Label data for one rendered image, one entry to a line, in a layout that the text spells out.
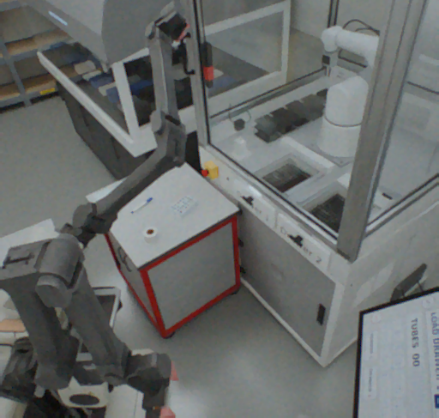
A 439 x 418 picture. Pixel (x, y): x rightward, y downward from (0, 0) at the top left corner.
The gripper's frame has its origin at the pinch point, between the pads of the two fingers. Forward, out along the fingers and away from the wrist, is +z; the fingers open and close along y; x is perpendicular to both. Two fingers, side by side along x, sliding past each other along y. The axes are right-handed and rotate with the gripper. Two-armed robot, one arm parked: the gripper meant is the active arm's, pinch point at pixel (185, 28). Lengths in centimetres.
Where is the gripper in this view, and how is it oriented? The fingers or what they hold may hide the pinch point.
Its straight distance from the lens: 160.6
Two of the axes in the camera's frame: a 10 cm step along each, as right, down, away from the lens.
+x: -6.8, -7.2, 1.5
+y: 5.7, -6.4, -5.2
